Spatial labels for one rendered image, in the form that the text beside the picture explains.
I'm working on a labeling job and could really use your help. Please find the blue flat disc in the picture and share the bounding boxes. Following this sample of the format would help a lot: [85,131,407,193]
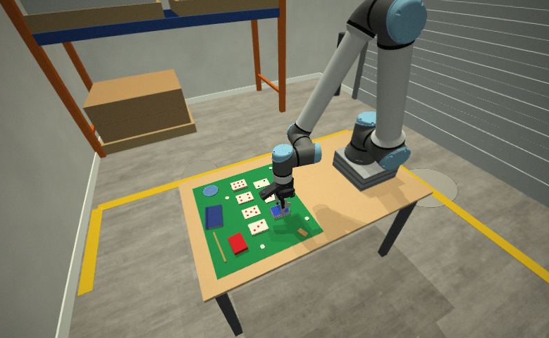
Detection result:
[203,185,218,196]

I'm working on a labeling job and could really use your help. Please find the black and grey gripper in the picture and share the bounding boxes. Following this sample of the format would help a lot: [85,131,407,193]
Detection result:
[274,177,295,215]

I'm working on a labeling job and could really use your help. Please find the white playing card with black pips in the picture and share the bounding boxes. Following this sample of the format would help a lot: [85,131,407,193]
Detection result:
[253,179,270,189]

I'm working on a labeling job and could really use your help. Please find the red rectangular block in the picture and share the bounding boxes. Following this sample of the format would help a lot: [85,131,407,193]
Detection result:
[228,233,248,256]

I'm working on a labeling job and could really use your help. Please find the tan rectangular tile with dark dots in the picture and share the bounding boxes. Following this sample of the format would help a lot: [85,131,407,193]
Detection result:
[297,228,308,237]

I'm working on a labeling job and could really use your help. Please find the green felt mat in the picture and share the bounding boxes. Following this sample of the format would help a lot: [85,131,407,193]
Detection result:
[192,164,323,280]

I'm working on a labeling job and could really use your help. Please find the dark blue notebook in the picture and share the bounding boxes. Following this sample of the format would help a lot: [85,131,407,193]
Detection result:
[205,205,223,230]

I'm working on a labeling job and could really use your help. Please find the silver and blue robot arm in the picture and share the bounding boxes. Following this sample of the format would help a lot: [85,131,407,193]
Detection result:
[259,0,427,201]

